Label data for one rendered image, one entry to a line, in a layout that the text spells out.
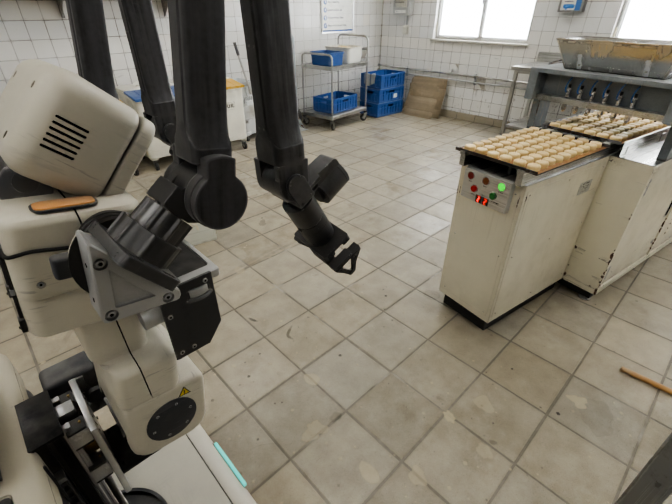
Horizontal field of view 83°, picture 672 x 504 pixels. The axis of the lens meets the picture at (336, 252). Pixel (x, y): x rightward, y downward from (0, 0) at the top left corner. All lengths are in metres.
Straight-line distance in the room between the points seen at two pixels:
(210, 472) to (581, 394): 1.57
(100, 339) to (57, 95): 0.40
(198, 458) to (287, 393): 0.57
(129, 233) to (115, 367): 0.36
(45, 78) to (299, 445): 1.44
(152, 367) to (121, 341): 0.07
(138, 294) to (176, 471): 0.91
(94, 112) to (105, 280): 0.23
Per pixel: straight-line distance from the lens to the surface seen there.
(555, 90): 2.55
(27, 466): 0.90
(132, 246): 0.53
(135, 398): 0.86
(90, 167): 0.64
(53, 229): 0.61
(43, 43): 4.78
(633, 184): 2.35
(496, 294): 2.03
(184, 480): 1.38
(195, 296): 0.74
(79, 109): 0.62
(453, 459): 1.72
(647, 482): 0.69
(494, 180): 1.80
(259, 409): 1.80
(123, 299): 0.56
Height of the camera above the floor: 1.45
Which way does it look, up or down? 33 degrees down
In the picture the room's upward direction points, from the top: straight up
